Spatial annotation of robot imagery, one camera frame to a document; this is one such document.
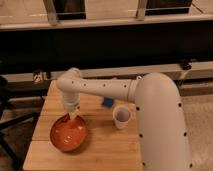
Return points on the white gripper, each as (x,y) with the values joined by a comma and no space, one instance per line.
(71,102)

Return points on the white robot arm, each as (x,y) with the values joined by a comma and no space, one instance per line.
(160,118)

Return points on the orange ceramic bowl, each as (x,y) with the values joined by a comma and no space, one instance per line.
(68,134)

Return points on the small blue object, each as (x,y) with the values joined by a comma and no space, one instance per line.
(107,102)

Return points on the white paper cup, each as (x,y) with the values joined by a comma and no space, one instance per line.
(121,116)

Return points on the black clamp with cable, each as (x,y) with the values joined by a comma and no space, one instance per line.
(186,66)

